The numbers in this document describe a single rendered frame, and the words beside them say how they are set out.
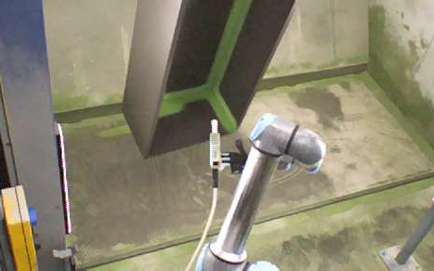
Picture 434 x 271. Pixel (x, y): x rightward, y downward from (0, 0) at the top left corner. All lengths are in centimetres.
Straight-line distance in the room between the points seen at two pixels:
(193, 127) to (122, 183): 60
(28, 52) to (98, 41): 198
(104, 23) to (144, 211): 127
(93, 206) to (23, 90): 161
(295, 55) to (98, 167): 175
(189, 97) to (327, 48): 150
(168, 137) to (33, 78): 144
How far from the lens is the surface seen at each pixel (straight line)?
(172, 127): 315
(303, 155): 193
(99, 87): 372
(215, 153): 248
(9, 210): 146
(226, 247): 210
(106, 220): 326
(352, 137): 409
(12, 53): 173
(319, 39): 436
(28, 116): 190
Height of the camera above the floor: 271
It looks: 45 degrees down
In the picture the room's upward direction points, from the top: 11 degrees clockwise
